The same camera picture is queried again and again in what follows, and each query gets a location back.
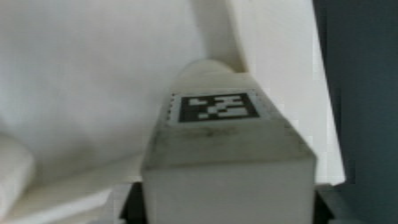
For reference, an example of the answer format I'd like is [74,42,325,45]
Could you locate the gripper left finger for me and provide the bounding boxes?
[106,182,147,224]

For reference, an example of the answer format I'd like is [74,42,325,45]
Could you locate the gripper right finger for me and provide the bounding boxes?
[310,183,357,224]

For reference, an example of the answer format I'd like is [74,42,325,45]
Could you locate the white table leg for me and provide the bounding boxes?
[142,60,316,224]

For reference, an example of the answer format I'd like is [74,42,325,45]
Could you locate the white square table top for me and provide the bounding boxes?
[0,0,346,224]

